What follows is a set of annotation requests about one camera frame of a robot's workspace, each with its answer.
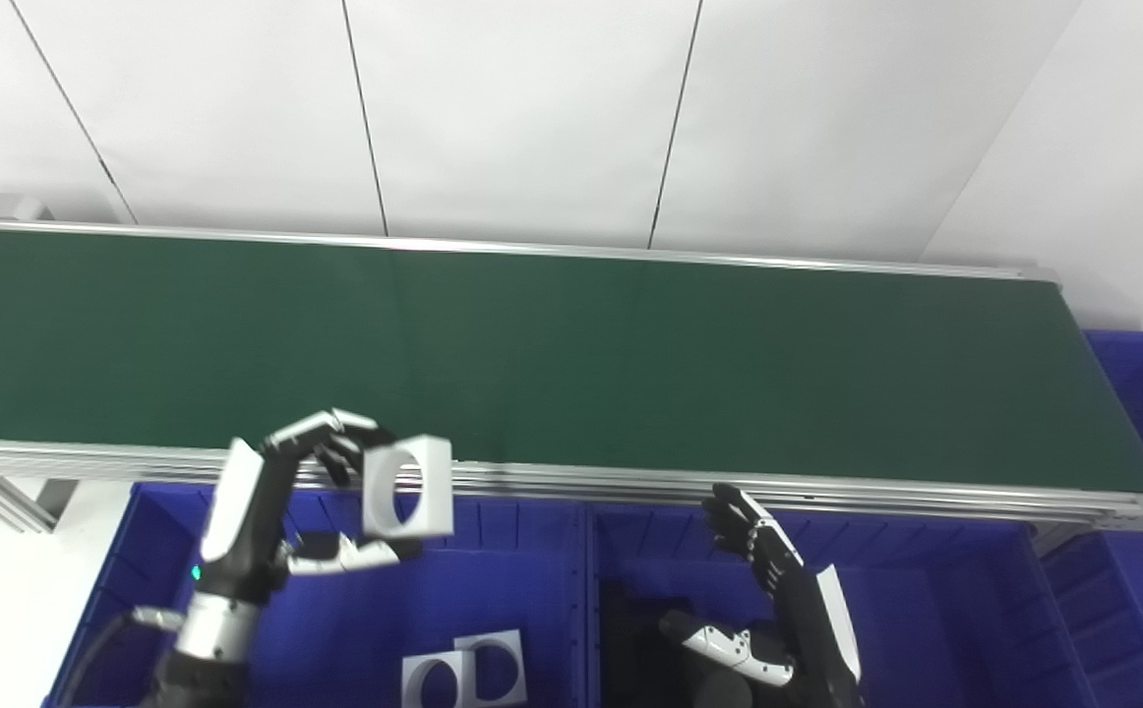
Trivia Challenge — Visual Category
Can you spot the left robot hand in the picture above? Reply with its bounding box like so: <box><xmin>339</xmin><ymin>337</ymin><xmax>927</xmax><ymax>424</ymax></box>
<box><xmin>193</xmin><ymin>408</ymin><xmax>425</xmax><ymax>603</ymax></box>

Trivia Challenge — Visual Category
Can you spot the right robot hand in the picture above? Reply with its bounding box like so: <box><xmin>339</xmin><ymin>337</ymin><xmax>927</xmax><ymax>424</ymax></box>
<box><xmin>658</xmin><ymin>482</ymin><xmax>866</xmax><ymax>708</ymax></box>

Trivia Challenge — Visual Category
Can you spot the white square part round hole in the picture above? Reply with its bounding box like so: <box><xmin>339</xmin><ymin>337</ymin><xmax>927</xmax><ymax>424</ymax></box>
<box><xmin>362</xmin><ymin>436</ymin><xmax>454</xmax><ymax>540</ymax></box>
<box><xmin>453</xmin><ymin>630</ymin><xmax>528</xmax><ymax>707</ymax></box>
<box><xmin>401</xmin><ymin>651</ymin><xmax>479</xmax><ymax>708</ymax></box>

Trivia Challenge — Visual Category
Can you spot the green conveyor belt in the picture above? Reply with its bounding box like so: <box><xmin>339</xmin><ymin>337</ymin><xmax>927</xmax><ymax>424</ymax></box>
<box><xmin>0</xmin><ymin>216</ymin><xmax>1143</xmax><ymax>537</ymax></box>
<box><xmin>0</xmin><ymin>228</ymin><xmax>1143</xmax><ymax>496</ymax></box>

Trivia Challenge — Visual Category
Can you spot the aluminium conveyor leg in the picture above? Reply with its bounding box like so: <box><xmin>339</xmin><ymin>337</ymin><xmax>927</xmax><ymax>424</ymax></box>
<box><xmin>0</xmin><ymin>475</ymin><xmax>81</xmax><ymax>534</ymax></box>

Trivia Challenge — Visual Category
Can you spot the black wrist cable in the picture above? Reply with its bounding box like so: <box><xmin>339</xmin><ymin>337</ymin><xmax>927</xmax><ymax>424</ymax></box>
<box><xmin>60</xmin><ymin>608</ymin><xmax>184</xmax><ymax>708</ymax></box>

